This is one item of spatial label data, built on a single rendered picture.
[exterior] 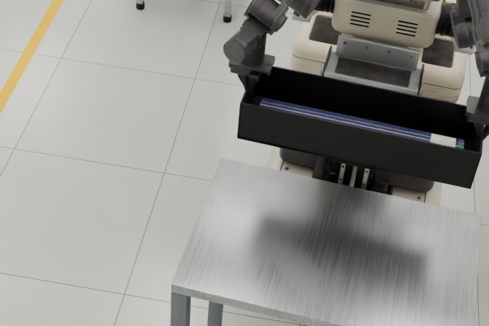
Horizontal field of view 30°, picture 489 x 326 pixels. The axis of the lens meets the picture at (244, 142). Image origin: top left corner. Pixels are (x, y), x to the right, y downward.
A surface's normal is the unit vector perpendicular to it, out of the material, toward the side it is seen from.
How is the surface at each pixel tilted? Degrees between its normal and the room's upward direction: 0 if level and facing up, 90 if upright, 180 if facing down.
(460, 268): 0
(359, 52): 90
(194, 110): 0
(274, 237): 0
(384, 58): 90
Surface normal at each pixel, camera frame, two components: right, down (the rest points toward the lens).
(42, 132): 0.07, -0.73
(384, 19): -0.25, 0.74
